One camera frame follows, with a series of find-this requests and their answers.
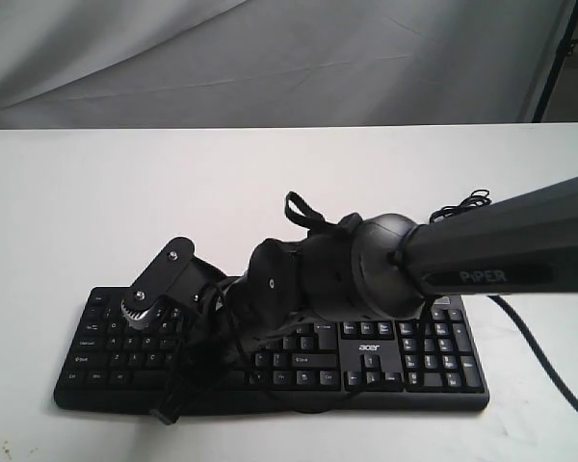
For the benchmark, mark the grey backdrop cloth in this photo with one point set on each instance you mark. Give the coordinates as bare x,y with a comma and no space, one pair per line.
239,64

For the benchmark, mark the black tripod stand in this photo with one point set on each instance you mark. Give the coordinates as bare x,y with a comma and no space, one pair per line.
565,48

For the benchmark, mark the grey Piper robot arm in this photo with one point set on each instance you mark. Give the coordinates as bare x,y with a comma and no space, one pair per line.
383,268

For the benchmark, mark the black Acer keyboard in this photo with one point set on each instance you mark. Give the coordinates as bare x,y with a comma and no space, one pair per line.
352,365

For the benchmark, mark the black covered gripper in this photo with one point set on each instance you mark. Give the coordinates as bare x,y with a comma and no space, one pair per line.
229,317

